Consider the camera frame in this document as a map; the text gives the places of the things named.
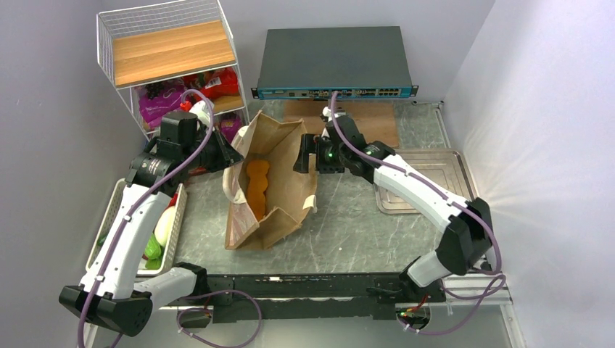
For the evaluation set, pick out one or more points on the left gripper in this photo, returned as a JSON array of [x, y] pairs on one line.
[[228, 155]]

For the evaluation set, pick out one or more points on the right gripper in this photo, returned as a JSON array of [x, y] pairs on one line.
[[314, 143]]

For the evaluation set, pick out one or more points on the purple snack bag shelf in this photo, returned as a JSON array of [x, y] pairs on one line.
[[158, 99], [230, 123]]

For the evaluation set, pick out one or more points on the brown burlap grocery bag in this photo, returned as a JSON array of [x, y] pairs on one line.
[[289, 196]]

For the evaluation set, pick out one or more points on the green lettuce toy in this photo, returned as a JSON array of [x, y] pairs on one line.
[[153, 254]]

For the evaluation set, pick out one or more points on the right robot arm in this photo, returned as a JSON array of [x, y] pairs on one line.
[[465, 224]]

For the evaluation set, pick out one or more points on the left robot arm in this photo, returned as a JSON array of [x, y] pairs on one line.
[[108, 295]]

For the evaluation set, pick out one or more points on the red snack bag upper shelf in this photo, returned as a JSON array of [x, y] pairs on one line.
[[214, 84]]

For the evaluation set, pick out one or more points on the white perforated basket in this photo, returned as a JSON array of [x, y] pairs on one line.
[[179, 200]]

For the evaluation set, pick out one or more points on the wooden board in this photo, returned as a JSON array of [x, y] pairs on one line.
[[375, 120]]

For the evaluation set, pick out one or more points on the white daikon vegetable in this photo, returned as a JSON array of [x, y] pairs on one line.
[[164, 226]]

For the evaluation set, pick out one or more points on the metal tray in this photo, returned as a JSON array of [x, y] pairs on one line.
[[445, 167]]

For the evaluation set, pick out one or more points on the dark network switch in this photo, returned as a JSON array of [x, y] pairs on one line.
[[353, 62]]

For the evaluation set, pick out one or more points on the white wire shelf rack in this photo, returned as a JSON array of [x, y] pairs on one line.
[[160, 42]]

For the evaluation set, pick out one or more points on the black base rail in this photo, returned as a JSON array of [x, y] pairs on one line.
[[379, 296]]

